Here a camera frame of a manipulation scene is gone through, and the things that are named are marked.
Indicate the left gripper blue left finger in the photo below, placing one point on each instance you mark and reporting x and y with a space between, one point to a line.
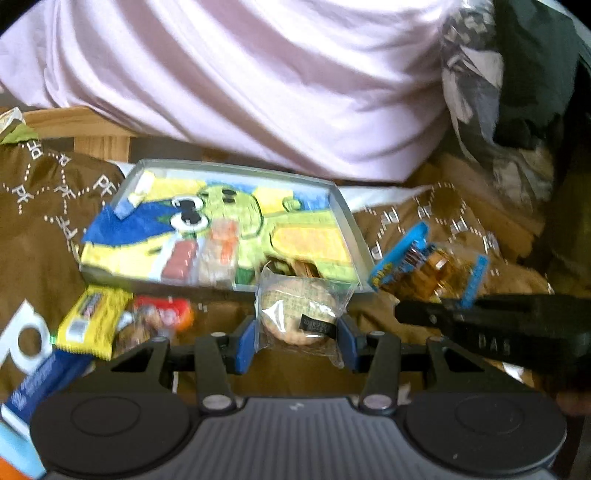
242 346

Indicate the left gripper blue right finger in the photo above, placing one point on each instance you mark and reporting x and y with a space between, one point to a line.
352 345

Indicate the round biscuit clear packet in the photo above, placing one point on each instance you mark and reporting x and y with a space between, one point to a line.
300 314

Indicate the gold foil snack packet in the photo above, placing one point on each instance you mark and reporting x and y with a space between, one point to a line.
296 268

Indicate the rice cracker packet orange label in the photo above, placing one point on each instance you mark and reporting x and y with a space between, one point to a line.
218 258

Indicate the nut mix snack packet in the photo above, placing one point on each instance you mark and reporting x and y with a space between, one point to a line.
146 317

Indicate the blue edged candy packet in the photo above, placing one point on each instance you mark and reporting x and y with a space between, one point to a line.
419 269

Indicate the pink sausage packet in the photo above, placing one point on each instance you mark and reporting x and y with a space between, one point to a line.
179 265

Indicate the yellow snack bar packet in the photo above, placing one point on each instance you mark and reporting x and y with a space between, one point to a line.
90 325

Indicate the blue stick packet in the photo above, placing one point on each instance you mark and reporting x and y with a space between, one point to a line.
54 373

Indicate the grey tray with frog drawing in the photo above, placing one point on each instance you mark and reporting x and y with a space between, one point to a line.
176 225

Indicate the dark green cloth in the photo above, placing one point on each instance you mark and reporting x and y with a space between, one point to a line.
545 92

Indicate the brown patterned blanket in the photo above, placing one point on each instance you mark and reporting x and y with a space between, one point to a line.
47 202

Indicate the pink draped sheet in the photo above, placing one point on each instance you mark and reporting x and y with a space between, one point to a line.
344 89

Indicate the grey floral bedding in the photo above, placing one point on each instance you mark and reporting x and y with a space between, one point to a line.
472 80

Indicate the wooden bed frame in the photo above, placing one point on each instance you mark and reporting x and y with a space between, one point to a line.
92 134

